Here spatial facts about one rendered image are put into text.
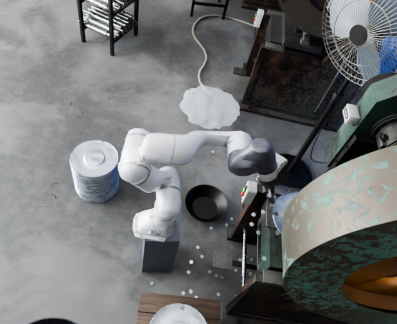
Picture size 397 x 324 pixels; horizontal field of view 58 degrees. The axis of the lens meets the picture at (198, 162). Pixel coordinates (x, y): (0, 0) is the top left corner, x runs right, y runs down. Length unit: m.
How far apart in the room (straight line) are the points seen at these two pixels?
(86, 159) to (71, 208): 0.37
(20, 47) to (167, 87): 1.35
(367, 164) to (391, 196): 0.10
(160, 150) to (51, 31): 2.74
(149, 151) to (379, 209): 0.75
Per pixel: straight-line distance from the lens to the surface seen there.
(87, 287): 2.27
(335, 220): 0.86
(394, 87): 1.37
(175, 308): 1.85
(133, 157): 1.29
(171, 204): 1.53
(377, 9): 1.94
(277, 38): 2.97
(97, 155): 2.32
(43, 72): 3.38
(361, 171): 0.88
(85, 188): 2.36
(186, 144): 1.26
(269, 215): 1.67
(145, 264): 2.16
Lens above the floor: 2.15
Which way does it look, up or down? 52 degrees down
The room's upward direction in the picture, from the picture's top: 15 degrees clockwise
